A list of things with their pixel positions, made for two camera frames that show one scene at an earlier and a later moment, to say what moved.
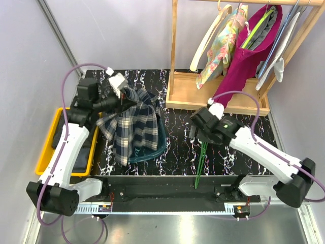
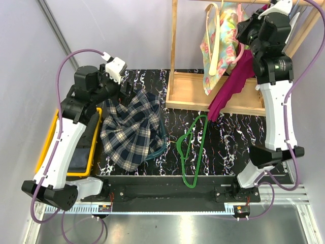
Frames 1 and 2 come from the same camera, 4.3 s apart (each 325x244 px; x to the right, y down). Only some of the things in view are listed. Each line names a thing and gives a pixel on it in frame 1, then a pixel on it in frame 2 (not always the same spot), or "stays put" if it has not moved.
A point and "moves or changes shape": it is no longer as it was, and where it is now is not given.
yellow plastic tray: x=42 y=160 stays put
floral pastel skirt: x=220 y=55 moves or changes shape
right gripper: x=200 y=135 to x=242 y=26
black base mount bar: x=171 y=193 stays put
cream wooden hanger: x=225 y=11 to x=213 y=66
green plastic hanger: x=204 y=146 to x=184 y=157
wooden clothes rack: x=182 y=91 stays put
